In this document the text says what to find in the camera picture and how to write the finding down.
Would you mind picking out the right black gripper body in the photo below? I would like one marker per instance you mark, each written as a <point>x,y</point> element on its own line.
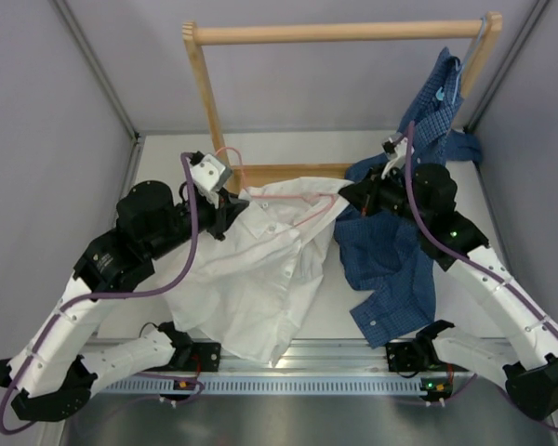
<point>386,194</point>

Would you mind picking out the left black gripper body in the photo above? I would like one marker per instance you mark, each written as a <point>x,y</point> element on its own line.
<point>211,217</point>

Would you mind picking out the pink wire hanger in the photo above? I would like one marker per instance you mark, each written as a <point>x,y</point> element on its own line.
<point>243,185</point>

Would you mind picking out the white shirt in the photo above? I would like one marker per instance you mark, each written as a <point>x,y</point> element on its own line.
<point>252,291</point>

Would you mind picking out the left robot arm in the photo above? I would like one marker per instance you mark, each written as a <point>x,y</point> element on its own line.
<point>52,378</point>

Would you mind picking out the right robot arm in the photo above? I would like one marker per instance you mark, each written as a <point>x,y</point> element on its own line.
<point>526,367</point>

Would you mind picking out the blue checkered shirt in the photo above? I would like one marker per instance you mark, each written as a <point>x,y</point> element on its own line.
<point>381,253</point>

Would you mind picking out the light blue hanger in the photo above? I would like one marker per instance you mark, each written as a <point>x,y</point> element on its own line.
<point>465,60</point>

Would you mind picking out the wooden clothes rack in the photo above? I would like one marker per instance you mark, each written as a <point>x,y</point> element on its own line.
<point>276,156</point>

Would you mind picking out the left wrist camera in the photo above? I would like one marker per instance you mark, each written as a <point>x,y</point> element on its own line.
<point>210,175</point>

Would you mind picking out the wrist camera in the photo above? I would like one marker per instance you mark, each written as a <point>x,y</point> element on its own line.
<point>210,175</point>
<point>395,148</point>

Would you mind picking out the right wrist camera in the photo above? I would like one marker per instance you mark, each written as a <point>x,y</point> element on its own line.
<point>395,148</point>

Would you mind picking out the slotted metal rail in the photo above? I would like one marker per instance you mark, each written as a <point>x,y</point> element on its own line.
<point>309,368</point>

